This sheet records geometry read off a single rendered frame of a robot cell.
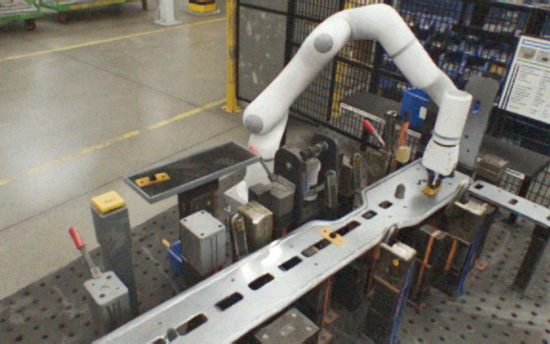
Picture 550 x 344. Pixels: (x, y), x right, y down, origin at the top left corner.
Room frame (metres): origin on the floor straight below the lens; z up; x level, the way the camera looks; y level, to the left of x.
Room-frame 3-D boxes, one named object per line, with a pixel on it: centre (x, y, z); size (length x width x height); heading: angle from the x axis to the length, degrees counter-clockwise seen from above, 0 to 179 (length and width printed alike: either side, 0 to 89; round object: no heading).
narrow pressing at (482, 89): (1.54, -0.68, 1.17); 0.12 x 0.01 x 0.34; 45
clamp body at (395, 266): (0.95, -0.33, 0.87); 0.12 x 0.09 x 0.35; 45
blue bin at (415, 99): (1.80, -0.66, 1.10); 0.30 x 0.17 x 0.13; 36
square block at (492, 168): (1.47, -0.77, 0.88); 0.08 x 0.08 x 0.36; 45
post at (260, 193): (1.12, 0.06, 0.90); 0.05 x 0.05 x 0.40; 45
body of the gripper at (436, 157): (1.33, -0.53, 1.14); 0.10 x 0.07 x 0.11; 46
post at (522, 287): (1.21, -0.87, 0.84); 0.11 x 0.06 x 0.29; 45
